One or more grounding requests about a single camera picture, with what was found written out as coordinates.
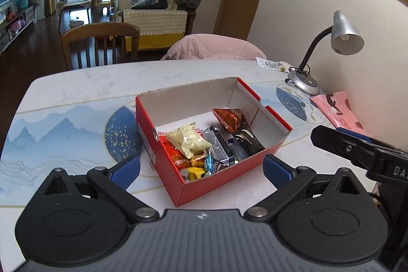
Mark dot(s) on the red snack bag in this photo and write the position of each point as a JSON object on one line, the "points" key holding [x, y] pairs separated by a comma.
{"points": [[170, 151]]}

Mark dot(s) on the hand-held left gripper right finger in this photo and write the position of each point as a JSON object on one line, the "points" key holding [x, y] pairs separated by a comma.
{"points": [[277, 171]]}

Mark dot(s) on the light blue snack packet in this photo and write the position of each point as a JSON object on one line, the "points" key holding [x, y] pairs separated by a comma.
{"points": [[239, 149]]}

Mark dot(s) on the coffee table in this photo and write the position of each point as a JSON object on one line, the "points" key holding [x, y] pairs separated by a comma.
{"points": [[75, 2]]}

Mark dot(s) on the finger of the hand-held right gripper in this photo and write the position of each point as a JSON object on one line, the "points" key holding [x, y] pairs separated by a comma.
{"points": [[338, 143], [355, 134]]}

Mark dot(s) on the silver desk lamp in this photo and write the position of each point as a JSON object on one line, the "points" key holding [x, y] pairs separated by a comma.
{"points": [[346, 33]]}

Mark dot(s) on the yellow snack packet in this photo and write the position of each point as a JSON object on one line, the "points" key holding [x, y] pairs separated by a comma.
{"points": [[196, 173]]}

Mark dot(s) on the wooden television cabinet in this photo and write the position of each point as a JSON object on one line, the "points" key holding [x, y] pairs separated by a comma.
{"points": [[16, 23]]}

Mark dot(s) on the pale green snack packet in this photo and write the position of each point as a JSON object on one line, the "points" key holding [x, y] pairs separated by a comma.
{"points": [[188, 139]]}

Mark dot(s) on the pink toy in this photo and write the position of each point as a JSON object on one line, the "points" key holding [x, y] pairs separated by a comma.
{"points": [[16, 26]]}

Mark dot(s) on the shiny brown snack bag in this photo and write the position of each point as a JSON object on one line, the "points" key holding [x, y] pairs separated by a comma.
{"points": [[229, 119]]}

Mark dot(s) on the pink printed pouch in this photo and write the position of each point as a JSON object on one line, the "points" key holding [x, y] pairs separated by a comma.
{"points": [[338, 109]]}

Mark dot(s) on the silver snack packet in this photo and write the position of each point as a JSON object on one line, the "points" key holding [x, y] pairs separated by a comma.
{"points": [[216, 144]]}

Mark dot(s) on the wooden dining chair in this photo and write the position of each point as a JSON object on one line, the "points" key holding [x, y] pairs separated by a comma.
{"points": [[98, 29]]}

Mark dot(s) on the cream and yellow sofa cover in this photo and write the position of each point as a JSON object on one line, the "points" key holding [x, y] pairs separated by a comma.
{"points": [[153, 22]]}

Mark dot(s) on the dark brown snack packet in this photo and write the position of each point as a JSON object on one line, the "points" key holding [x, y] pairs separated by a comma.
{"points": [[250, 139]]}

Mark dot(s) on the red cardboard box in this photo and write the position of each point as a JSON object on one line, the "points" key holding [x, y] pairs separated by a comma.
{"points": [[223, 176]]}

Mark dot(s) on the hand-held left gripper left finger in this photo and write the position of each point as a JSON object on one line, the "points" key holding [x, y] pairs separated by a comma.
{"points": [[126, 171]]}

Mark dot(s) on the small round stool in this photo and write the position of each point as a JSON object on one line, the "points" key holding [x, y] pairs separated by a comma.
{"points": [[76, 25]]}

